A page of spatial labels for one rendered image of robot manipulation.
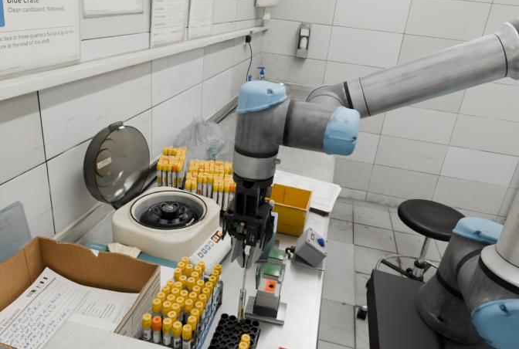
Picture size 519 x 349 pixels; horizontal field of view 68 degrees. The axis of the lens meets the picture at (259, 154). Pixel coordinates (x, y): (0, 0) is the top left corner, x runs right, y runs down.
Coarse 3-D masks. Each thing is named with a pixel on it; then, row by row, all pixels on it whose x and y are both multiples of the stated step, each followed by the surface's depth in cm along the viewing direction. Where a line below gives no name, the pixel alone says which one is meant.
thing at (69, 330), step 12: (72, 324) 43; (60, 336) 42; (72, 336) 42; (84, 336) 42; (96, 336) 42; (108, 336) 42; (120, 336) 42; (48, 348) 40; (60, 348) 40; (72, 348) 40; (84, 348) 40; (96, 348) 41; (108, 348) 41; (120, 348) 41; (132, 348) 41; (144, 348) 41; (156, 348) 41; (168, 348) 42
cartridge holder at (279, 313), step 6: (252, 300) 88; (246, 306) 87; (252, 306) 87; (258, 306) 84; (282, 306) 88; (246, 312) 85; (252, 312) 85; (258, 312) 84; (264, 312) 84; (270, 312) 84; (276, 312) 84; (282, 312) 86; (258, 318) 85; (264, 318) 84; (270, 318) 84; (276, 318) 84; (282, 318) 84
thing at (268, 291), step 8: (264, 280) 86; (272, 280) 86; (264, 288) 83; (272, 288) 84; (256, 296) 84; (264, 296) 83; (272, 296) 83; (256, 304) 84; (264, 304) 84; (272, 304) 84
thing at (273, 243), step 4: (272, 212) 109; (276, 216) 107; (276, 220) 105; (272, 236) 100; (272, 240) 101; (276, 240) 112; (268, 244) 101; (272, 244) 101; (276, 244) 110; (264, 248) 102; (268, 248) 102; (276, 248) 109; (264, 252) 103; (268, 252) 102; (260, 256) 103; (264, 256) 103; (260, 260) 104; (264, 260) 103
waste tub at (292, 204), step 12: (276, 192) 127; (288, 192) 126; (300, 192) 125; (312, 192) 123; (276, 204) 114; (288, 204) 128; (300, 204) 126; (288, 216) 114; (300, 216) 113; (276, 228) 117; (288, 228) 116; (300, 228) 115
